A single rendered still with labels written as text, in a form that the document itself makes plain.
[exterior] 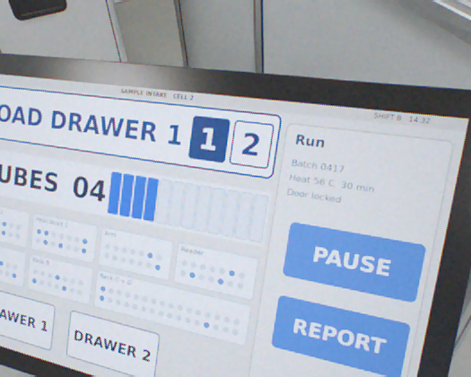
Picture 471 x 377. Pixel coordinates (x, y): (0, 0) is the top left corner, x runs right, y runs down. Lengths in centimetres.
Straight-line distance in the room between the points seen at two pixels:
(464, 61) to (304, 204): 60
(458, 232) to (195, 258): 20
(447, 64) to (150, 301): 70
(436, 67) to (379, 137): 61
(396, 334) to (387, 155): 13
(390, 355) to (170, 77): 28
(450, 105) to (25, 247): 38
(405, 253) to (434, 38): 64
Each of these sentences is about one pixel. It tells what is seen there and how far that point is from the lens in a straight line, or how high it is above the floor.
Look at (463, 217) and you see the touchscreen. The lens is 39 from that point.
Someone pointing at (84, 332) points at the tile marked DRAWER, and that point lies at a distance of 48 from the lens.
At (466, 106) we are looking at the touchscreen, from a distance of 39.
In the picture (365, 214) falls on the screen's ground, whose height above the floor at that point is 112.
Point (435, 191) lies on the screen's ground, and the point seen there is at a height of 114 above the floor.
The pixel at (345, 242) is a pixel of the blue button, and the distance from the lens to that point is 38.
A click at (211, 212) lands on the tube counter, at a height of 111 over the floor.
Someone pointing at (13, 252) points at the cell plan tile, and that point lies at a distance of 50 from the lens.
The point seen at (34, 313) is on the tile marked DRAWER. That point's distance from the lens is 50.
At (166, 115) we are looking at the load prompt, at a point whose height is 117.
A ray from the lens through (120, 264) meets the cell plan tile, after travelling 44.
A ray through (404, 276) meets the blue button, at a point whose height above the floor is 109.
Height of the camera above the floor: 139
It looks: 45 degrees down
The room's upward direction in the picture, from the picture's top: 9 degrees counter-clockwise
